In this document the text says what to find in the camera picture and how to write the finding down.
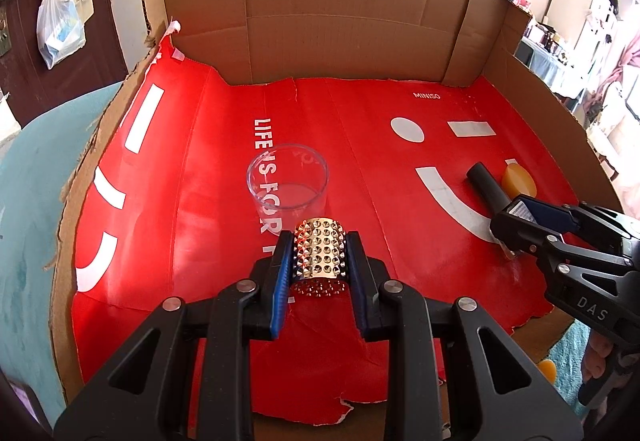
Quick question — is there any cardboard box red lining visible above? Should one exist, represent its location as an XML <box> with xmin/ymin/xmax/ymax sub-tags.
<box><xmin>53</xmin><ymin>0</ymin><xmax>620</xmax><ymax>440</ymax></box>

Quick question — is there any dark brown door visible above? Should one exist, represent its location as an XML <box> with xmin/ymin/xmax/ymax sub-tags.
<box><xmin>1</xmin><ymin>0</ymin><xmax>127</xmax><ymax>125</ymax></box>

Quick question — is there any white plastic bag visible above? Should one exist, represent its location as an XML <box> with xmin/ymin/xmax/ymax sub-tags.
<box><xmin>36</xmin><ymin>0</ymin><xmax>86</xmax><ymax>71</ymax></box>

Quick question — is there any clear plastic cup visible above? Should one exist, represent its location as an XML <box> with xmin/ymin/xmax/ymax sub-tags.
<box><xmin>246</xmin><ymin>143</ymin><xmax>330</xmax><ymax>236</ymax></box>

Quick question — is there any person's right hand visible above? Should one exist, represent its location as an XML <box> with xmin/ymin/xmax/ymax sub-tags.
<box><xmin>582</xmin><ymin>331</ymin><xmax>614</xmax><ymax>383</ymax></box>

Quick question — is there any teal fluffy blanket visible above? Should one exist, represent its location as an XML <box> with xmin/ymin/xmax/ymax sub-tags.
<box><xmin>0</xmin><ymin>83</ymin><xmax>122</xmax><ymax>423</ymax></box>

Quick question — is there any gold studded cylinder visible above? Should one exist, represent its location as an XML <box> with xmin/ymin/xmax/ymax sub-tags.
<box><xmin>292</xmin><ymin>217</ymin><xmax>347</xmax><ymax>298</ymax></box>

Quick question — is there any orange round jar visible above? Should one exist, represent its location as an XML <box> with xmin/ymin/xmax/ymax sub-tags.
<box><xmin>500</xmin><ymin>163</ymin><xmax>537</xmax><ymax>200</ymax></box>
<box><xmin>537</xmin><ymin>359</ymin><xmax>556</xmax><ymax>385</ymax></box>

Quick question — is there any dark covered side table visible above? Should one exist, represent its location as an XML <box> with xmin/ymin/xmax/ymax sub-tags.
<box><xmin>515</xmin><ymin>37</ymin><xmax>585</xmax><ymax>99</ymax></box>

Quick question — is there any smartphone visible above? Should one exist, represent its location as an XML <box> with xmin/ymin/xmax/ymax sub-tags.
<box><xmin>9</xmin><ymin>378</ymin><xmax>52</xmax><ymax>435</ymax></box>

